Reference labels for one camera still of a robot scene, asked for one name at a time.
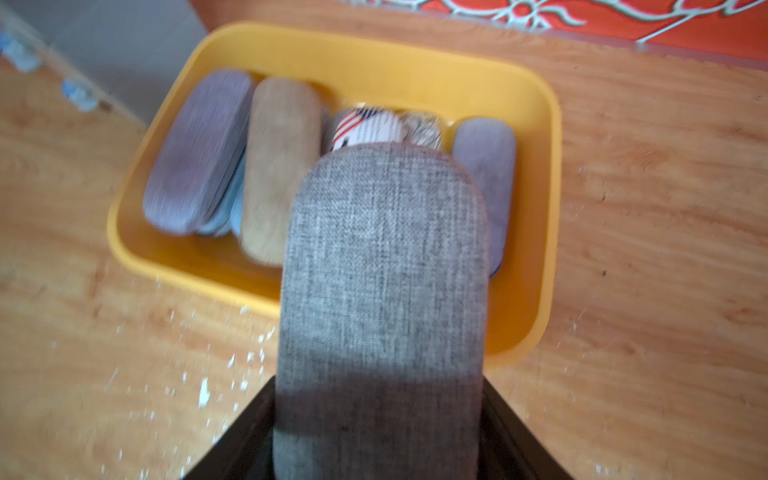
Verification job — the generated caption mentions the lilac fabric glasses case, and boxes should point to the lilac fabric glasses case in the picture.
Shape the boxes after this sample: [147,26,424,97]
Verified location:
[452,117,517,277]

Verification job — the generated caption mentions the grey mini drawer box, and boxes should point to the grey mini drawer box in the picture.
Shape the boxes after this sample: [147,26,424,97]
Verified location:
[1,0,208,124]

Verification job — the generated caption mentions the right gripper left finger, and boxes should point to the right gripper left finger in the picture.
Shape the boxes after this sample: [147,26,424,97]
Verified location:
[182,377,275,480]

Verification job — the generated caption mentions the dark grey glasses case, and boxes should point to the dark grey glasses case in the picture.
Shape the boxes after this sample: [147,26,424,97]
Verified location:
[273,143,489,479]

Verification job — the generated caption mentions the purple fabric glasses case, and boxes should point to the purple fabric glasses case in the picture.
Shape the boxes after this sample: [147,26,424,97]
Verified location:
[143,69,255,236]

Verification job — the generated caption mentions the yellow plastic storage tray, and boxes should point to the yellow plastic storage tray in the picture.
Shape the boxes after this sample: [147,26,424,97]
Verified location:
[107,22,562,365]

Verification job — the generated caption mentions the map print glasses case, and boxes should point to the map print glasses case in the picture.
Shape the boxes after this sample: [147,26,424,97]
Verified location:
[401,111,442,150]

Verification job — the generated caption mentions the newspaper print glasses case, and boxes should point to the newspaper print glasses case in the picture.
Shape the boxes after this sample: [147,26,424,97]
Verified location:
[323,107,406,153]

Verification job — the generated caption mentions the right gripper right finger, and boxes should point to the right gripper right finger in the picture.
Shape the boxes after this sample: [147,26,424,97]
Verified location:
[479,379,573,480]

